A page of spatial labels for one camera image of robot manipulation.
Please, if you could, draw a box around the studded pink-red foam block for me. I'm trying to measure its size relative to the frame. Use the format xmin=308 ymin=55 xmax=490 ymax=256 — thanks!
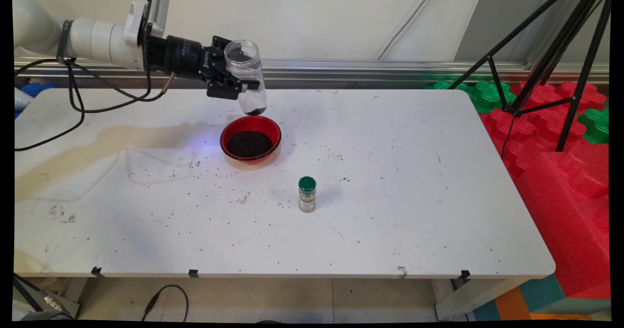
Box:
xmin=480 ymin=81 xmax=609 ymax=182

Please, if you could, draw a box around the large pink-red foam block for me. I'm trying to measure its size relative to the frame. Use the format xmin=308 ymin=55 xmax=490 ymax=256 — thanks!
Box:
xmin=514 ymin=143 xmax=611 ymax=299

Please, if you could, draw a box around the black tripod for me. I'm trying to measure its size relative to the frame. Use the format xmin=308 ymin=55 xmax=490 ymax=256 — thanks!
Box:
xmin=446 ymin=0 xmax=612 ymax=153

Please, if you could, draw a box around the black cable with metal plug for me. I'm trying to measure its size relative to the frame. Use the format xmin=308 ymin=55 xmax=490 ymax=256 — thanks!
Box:
xmin=14 ymin=274 xmax=74 ymax=320

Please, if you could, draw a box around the black strap on arm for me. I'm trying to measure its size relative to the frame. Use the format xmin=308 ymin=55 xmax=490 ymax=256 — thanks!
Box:
xmin=56 ymin=19 xmax=74 ymax=61

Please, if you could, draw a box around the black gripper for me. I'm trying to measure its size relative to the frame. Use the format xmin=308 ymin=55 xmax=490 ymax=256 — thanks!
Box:
xmin=146 ymin=33 xmax=261 ymax=100

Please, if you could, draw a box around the thin black tripod cable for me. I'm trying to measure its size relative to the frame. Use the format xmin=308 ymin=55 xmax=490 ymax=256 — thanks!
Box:
xmin=501 ymin=114 xmax=517 ymax=159

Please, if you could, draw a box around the teal foam block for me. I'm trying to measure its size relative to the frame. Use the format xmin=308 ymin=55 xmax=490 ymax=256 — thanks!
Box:
xmin=474 ymin=273 xmax=566 ymax=322

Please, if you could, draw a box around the spice bottle with green cap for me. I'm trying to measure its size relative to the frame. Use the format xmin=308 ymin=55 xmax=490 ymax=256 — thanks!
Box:
xmin=298 ymin=176 xmax=317 ymax=213

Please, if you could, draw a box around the red bowl with black rim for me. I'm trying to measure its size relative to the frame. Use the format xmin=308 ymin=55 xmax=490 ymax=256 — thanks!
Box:
xmin=220 ymin=116 xmax=283 ymax=164

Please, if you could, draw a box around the aluminium rail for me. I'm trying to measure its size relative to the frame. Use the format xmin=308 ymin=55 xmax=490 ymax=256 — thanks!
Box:
xmin=15 ymin=58 xmax=610 ymax=89

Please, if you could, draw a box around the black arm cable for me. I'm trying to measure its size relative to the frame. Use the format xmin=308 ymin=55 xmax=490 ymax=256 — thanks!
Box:
xmin=15 ymin=60 xmax=153 ymax=152
xmin=15 ymin=58 xmax=175 ymax=98

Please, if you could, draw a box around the white wall cable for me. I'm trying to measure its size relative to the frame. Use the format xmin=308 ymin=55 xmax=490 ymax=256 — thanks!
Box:
xmin=377 ymin=0 xmax=439 ymax=60

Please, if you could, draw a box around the grey table leg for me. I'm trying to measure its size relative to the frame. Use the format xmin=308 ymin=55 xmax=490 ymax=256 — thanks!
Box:
xmin=435 ymin=277 xmax=529 ymax=321
xmin=14 ymin=278 xmax=81 ymax=320

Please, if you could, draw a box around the clear plastic jar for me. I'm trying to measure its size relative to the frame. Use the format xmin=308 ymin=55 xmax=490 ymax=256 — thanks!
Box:
xmin=224 ymin=39 xmax=268 ymax=116

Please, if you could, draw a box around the orange foam block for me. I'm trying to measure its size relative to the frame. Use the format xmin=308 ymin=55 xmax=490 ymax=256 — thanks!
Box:
xmin=495 ymin=287 xmax=593 ymax=322

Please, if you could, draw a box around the black granule heap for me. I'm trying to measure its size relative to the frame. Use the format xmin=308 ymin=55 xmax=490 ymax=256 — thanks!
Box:
xmin=227 ymin=131 xmax=273 ymax=159

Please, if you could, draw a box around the green foam block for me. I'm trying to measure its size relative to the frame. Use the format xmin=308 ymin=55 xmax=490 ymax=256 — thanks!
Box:
xmin=427 ymin=79 xmax=516 ymax=114
xmin=577 ymin=108 xmax=610 ymax=146

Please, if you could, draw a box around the black floor cable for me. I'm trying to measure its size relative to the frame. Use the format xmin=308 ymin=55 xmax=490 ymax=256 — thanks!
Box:
xmin=141 ymin=285 xmax=189 ymax=322

